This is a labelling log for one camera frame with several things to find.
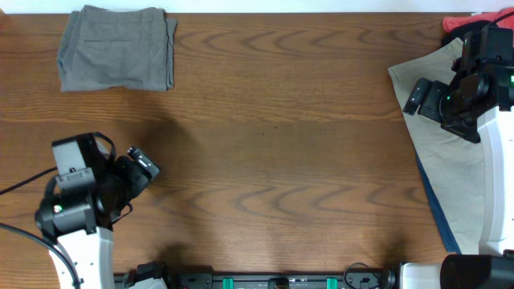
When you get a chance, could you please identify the beige khaki shorts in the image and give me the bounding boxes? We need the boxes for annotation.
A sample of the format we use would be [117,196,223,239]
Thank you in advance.
[389,39,484,254]

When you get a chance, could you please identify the red garment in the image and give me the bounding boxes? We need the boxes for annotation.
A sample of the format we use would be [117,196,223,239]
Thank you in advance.
[443,7,513,32]

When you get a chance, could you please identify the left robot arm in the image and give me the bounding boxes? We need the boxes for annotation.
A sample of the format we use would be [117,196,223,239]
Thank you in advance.
[35,132,170,289]

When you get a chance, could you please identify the black garment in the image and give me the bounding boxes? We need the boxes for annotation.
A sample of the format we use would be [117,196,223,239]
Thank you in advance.
[441,20,490,47]

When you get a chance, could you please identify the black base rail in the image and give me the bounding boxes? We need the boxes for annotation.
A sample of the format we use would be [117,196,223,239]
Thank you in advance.
[114,262,399,289]

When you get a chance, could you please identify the grey shorts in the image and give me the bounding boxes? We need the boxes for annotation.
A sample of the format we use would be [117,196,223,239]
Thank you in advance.
[57,6,177,92]

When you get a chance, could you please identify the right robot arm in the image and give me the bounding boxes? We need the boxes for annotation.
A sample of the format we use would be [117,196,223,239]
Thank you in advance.
[385,24,513,289]

